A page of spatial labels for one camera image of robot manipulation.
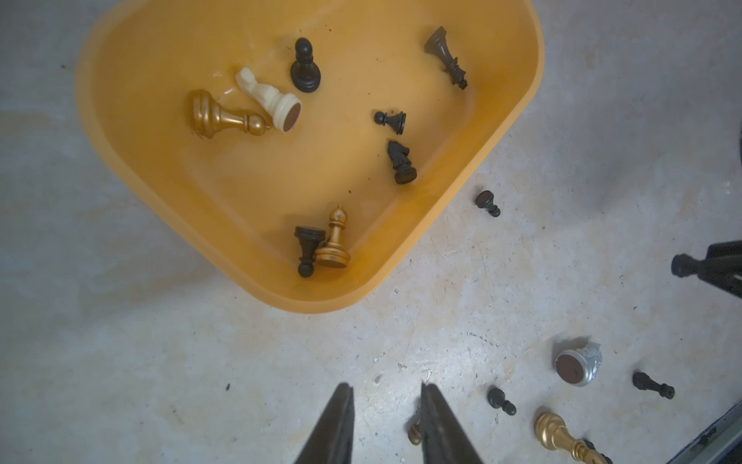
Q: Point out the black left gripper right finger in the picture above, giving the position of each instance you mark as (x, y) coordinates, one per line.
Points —
(443, 438)

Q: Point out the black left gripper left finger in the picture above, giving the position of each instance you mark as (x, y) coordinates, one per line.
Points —
(331, 440)

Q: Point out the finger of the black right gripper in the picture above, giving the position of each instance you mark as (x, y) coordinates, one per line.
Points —
(722, 267)

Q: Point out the bronze chess pawn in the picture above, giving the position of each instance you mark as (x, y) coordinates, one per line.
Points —
(414, 432)

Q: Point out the gold chess piece front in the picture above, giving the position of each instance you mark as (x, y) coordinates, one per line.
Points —
(552, 433)

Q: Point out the gold chess bishop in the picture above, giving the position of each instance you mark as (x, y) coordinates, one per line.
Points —
(333, 253)

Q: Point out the black chess pawn mid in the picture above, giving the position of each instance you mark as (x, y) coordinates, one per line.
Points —
(485, 201)

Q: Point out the black chess knight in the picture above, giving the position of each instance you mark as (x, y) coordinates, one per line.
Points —
(405, 173)

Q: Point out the small black chess piece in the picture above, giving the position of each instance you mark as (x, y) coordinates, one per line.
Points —
(396, 122)

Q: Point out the cream white chess pawn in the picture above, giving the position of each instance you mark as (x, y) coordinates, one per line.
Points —
(284, 108)

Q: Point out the gold chess pawn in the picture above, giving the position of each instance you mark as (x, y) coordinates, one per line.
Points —
(209, 117)

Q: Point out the yellow plastic storage box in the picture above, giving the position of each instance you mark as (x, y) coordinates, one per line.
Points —
(238, 198)

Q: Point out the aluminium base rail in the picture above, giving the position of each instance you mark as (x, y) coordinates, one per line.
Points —
(720, 443)

